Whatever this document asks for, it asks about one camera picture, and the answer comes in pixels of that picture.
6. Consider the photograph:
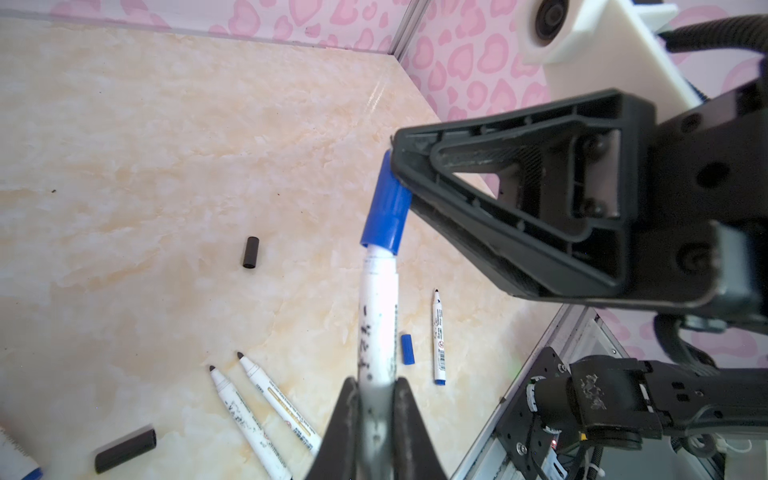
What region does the black pen cap upper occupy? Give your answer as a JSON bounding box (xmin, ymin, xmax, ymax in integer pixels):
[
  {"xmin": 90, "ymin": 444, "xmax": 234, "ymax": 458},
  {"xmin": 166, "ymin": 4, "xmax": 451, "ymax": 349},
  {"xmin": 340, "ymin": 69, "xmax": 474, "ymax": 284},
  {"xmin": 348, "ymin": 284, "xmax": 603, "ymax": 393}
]
[{"xmin": 242, "ymin": 236, "xmax": 260, "ymax": 269}]

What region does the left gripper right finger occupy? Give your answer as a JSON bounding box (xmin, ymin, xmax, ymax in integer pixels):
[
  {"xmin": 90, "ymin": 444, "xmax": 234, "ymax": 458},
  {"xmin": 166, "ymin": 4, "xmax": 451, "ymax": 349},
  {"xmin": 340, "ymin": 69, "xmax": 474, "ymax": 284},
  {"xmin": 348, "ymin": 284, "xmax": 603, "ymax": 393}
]
[{"xmin": 393, "ymin": 377, "xmax": 447, "ymax": 480}]

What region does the white marker far right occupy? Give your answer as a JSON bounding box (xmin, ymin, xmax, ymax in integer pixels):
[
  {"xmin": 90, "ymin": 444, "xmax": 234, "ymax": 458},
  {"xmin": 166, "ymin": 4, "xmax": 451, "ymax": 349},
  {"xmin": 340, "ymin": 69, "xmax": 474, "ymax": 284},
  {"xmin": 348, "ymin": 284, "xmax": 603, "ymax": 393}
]
[{"xmin": 432, "ymin": 289, "xmax": 447, "ymax": 386}]

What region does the white marker blue tip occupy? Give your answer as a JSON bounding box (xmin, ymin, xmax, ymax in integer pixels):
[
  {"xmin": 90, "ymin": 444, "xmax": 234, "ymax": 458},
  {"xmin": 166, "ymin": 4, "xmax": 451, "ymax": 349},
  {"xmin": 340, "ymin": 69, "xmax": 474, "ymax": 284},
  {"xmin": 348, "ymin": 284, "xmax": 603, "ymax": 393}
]
[{"xmin": 357, "ymin": 245, "xmax": 399, "ymax": 479}]

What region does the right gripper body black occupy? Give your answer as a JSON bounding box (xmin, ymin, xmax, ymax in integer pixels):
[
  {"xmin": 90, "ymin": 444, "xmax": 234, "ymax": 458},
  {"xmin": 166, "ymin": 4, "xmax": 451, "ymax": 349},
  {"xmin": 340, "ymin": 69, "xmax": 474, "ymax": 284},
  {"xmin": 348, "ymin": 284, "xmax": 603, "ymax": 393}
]
[{"xmin": 617, "ymin": 79, "xmax": 767, "ymax": 333}]

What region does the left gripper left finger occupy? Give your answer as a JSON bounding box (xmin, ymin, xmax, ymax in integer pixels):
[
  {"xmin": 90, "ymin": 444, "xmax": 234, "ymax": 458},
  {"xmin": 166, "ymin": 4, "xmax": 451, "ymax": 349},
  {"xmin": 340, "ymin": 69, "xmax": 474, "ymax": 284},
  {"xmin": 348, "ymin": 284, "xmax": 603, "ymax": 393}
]
[{"xmin": 305, "ymin": 377, "xmax": 360, "ymax": 480}]

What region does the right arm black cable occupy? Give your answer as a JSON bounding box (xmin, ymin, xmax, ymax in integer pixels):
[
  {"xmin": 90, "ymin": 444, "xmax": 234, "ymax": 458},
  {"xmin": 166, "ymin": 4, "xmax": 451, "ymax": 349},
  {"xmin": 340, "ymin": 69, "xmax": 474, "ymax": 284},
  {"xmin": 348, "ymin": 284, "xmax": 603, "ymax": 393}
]
[{"xmin": 656, "ymin": 14, "xmax": 768, "ymax": 55}]

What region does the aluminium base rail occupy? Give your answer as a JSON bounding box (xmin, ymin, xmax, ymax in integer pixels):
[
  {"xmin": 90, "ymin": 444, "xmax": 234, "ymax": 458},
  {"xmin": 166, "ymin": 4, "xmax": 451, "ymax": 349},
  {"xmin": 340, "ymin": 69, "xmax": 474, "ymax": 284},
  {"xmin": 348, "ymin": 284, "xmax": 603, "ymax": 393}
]
[{"xmin": 449, "ymin": 304, "xmax": 727, "ymax": 480}]

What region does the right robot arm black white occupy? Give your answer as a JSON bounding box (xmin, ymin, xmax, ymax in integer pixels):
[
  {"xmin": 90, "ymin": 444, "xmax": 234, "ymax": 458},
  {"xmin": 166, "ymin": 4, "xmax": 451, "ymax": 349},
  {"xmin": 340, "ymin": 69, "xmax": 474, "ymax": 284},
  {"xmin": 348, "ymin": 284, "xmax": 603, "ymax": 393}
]
[{"xmin": 392, "ymin": 79, "xmax": 767, "ymax": 449}]

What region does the white marker pen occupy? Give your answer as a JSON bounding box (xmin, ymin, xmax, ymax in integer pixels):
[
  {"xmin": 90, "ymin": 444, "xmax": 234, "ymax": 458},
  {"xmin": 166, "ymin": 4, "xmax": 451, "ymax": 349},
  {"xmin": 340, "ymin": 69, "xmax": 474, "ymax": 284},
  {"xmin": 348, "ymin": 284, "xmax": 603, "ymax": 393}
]
[{"xmin": 0, "ymin": 429, "xmax": 43, "ymax": 480}]

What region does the white marker centre left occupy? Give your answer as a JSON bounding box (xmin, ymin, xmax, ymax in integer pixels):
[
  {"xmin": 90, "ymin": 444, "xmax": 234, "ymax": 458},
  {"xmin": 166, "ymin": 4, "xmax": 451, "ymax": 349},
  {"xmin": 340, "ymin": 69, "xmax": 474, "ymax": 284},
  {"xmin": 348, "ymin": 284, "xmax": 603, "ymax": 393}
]
[{"xmin": 208, "ymin": 365, "xmax": 293, "ymax": 480}]

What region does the black pen cap small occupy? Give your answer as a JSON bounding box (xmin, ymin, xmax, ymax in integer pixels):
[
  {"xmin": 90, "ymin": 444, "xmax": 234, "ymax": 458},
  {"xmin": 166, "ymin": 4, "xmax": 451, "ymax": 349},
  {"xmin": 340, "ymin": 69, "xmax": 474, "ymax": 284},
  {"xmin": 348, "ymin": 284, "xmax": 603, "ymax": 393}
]
[{"xmin": 94, "ymin": 427, "xmax": 157, "ymax": 474}]

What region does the white marker centre right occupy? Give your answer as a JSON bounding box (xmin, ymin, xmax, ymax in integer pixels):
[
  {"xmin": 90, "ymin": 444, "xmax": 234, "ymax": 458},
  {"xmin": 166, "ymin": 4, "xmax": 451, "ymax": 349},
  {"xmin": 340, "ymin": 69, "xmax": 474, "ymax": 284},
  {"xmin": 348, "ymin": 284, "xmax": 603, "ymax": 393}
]
[{"xmin": 236, "ymin": 351, "xmax": 322, "ymax": 456}]

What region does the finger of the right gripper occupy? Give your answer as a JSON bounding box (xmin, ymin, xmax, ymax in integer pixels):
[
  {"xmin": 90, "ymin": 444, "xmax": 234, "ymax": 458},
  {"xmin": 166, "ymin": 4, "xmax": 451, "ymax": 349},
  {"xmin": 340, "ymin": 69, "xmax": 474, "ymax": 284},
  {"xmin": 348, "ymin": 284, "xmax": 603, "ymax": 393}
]
[{"xmin": 391, "ymin": 89, "xmax": 656, "ymax": 297}]

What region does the blue pen cap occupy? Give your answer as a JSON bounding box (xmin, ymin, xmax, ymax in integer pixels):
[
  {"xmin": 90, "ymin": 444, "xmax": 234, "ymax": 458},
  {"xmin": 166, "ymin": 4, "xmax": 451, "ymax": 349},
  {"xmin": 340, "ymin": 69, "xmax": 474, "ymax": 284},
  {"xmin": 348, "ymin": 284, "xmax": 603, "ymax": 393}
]
[
  {"xmin": 400, "ymin": 333, "xmax": 415, "ymax": 365},
  {"xmin": 360, "ymin": 150, "xmax": 412, "ymax": 256}
]

